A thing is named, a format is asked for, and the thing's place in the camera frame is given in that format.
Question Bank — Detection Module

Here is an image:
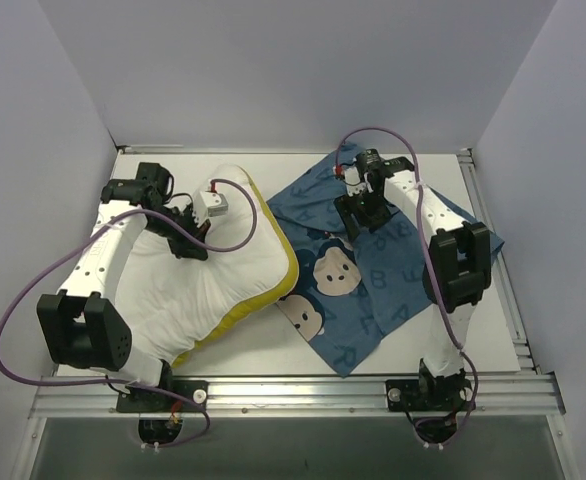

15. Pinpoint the white pillow with yellow edge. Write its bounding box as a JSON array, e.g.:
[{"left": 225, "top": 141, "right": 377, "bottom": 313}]
[{"left": 115, "top": 164, "right": 299, "bottom": 366}]

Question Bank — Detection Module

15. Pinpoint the blue cartoon print pillowcase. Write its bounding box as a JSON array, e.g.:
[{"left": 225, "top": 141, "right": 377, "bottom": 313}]
[{"left": 264, "top": 147, "right": 507, "bottom": 379}]

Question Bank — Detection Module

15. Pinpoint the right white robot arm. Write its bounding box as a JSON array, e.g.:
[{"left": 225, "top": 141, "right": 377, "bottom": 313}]
[{"left": 333, "top": 149, "right": 492, "bottom": 409}]

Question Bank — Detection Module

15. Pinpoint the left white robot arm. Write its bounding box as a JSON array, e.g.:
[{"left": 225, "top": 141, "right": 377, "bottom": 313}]
[{"left": 36, "top": 162, "right": 210, "bottom": 411}]

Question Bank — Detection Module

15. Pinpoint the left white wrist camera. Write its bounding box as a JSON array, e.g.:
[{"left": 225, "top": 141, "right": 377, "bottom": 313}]
[{"left": 193, "top": 191, "right": 229, "bottom": 224}]

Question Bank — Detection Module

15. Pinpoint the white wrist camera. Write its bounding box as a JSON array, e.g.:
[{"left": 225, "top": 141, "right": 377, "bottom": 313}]
[
  {"left": 342, "top": 166, "right": 370, "bottom": 197},
  {"left": 193, "top": 191, "right": 229, "bottom": 224}
]

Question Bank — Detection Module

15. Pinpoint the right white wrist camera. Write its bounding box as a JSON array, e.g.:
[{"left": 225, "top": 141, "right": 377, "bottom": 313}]
[{"left": 342, "top": 166, "right": 370, "bottom": 197}]

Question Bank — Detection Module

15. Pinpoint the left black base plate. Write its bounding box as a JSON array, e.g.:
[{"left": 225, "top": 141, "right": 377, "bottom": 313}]
[{"left": 115, "top": 379, "right": 209, "bottom": 414}]

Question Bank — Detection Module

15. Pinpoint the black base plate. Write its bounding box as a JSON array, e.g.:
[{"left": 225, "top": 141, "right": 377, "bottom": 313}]
[
  {"left": 115, "top": 379, "right": 209, "bottom": 414},
  {"left": 385, "top": 379, "right": 472, "bottom": 414}
]

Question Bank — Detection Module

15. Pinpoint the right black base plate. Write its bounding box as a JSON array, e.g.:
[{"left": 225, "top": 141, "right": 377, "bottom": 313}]
[{"left": 385, "top": 379, "right": 472, "bottom": 414}]

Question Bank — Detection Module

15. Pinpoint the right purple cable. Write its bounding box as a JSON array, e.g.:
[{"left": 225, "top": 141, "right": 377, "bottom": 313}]
[{"left": 334, "top": 126, "right": 477, "bottom": 446}]

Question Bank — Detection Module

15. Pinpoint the aluminium front rail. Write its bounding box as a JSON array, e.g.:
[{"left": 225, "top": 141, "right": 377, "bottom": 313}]
[{"left": 30, "top": 375, "right": 565, "bottom": 418}]

